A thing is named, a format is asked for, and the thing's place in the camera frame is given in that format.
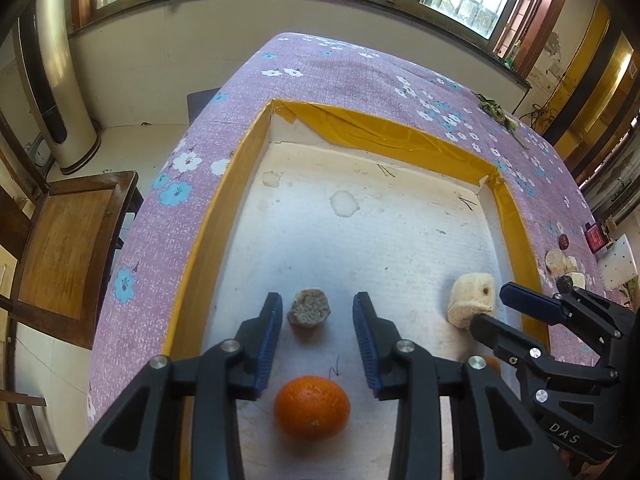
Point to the large orange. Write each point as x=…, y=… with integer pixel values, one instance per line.
x=311, y=406

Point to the red box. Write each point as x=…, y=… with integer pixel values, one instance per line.
x=595, y=237

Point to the golden wooden cabinet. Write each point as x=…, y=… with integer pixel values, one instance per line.
x=600, y=85

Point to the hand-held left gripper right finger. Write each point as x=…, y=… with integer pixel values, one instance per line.
x=367, y=345

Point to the large beige sugarcane piece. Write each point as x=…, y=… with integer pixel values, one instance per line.
x=470, y=300
x=555, y=262

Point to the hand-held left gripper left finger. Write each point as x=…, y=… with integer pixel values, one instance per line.
x=270, y=340

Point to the white dotted cup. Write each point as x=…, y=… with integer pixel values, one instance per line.
x=620, y=262

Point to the dark red passion fruit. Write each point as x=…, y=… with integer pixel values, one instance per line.
x=564, y=241

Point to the wooden chair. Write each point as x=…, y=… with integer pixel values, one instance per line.
x=65, y=240
x=30, y=430

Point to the white cardboard tray yellow rim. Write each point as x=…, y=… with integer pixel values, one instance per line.
x=375, y=220

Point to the green leaves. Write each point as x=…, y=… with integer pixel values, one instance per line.
x=492, y=110

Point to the dark purple passion fruit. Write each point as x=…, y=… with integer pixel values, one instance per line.
x=565, y=284

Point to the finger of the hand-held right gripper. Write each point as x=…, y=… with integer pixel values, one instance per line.
x=495, y=335
x=530, y=302

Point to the dark stool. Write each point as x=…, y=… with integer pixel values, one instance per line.
x=200, y=105

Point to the green bottle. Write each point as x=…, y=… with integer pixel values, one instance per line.
x=515, y=55

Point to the standing air conditioner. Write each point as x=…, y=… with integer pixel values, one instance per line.
x=70, y=110

